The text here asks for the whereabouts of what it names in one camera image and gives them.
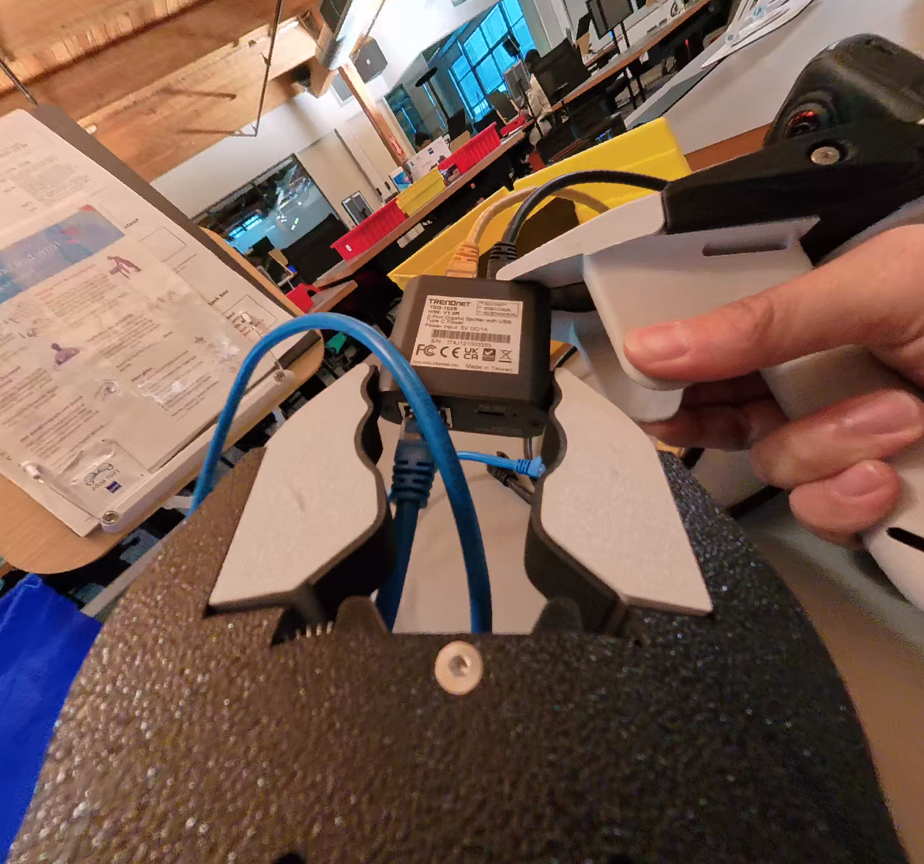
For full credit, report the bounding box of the printed instruction sheet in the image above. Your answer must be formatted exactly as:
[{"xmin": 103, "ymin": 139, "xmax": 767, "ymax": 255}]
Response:
[{"xmin": 0, "ymin": 110, "xmax": 300, "ymax": 536}]

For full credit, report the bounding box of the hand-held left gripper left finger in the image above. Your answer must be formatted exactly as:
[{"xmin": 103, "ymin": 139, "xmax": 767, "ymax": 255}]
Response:
[{"xmin": 205, "ymin": 362, "xmax": 398, "ymax": 617}]

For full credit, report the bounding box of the grey desk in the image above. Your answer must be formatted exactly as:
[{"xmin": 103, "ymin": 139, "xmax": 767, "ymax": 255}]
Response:
[
  {"xmin": 87, "ymin": 438, "xmax": 924, "ymax": 864},
  {"xmin": 624, "ymin": 0, "xmax": 924, "ymax": 172}
]

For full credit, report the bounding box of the red storage bin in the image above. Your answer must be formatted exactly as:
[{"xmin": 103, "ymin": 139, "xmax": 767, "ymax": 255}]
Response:
[
  {"xmin": 436, "ymin": 124, "xmax": 501, "ymax": 174},
  {"xmin": 332, "ymin": 200, "xmax": 409, "ymax": 260}
]

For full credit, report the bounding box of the black ethernet cable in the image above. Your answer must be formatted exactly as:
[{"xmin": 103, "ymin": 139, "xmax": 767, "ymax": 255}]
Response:
[{"xmin": 487, "ymin": 170, "xmax": 668, "ymax": 280}]

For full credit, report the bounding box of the person's right hand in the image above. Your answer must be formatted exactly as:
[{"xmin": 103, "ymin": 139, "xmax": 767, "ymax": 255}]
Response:
[{"xmin": 622, "ymin": 225, "xmax": 924, "ymax": 547}]

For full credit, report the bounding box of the blue storage bin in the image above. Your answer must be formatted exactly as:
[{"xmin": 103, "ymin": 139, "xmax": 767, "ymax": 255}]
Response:
[{"xmin": 0, "ymin": 572, "xmax": 105, "ymax": 851}]

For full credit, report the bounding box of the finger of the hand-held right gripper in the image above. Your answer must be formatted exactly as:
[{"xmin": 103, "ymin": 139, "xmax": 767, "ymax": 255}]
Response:
[{"xmin": 495, "ymin": 191, "xmax": 821, "ymax": 284}]

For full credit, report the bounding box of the black ethernet splitter box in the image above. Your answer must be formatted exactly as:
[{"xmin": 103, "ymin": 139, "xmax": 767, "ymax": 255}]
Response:
[{"xmin": 377, "ymin": 274, "xmax": 555, "ymax": 438}]

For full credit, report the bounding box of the yellow ethernet cable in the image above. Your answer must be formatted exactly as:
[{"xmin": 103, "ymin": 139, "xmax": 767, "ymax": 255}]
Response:
[{"xmin": 446, "ymin": 187, "xmax": 611, "ymax": 279}]

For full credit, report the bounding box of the lens wipe packet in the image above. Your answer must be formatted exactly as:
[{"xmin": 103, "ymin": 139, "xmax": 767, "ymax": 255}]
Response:
[{"xmin": 61, "ymin": 445, "xmax": 149, "ymax": 515}]

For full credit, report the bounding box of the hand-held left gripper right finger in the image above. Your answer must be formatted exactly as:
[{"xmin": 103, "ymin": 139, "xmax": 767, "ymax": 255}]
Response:
[{"xmin": 523, "ymin": 366, "xmax": 716, "ymax": 624}]

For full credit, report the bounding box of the blue ethernet cable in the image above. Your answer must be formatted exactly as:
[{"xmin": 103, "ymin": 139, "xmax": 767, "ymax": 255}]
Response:
[{"xmin": 189, "ymin": 312, "xmax": 546, "ymax": 634}]

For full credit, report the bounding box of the small yellow storage bin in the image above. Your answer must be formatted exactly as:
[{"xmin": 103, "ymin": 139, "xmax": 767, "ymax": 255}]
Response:
[{"xmin": 396, "ymin": 170, "xmax": 449, "ymax": 217}]

